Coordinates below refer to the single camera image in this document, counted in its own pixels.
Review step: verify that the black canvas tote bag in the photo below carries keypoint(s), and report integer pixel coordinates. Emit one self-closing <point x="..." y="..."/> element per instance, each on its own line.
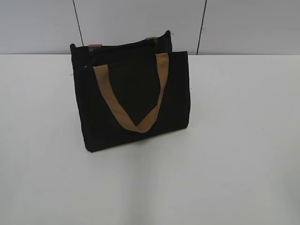
<point x="130" y="92"/>

